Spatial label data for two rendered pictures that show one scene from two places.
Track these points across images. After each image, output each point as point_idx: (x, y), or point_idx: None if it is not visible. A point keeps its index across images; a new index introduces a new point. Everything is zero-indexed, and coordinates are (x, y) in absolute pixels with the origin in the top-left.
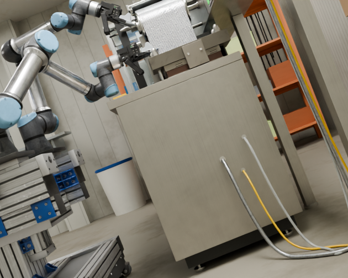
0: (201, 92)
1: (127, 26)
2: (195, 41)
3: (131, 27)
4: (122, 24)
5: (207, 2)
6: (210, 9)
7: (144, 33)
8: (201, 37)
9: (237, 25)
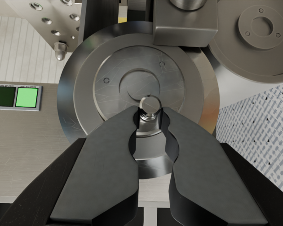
0: None
1: (196, 133)
2: (13, 9)
3: (148, 96)
4: (201, 169)
5: (33, 91)
6: (52, 85)
7: (90, 37)
8: (31, 25)
9: None
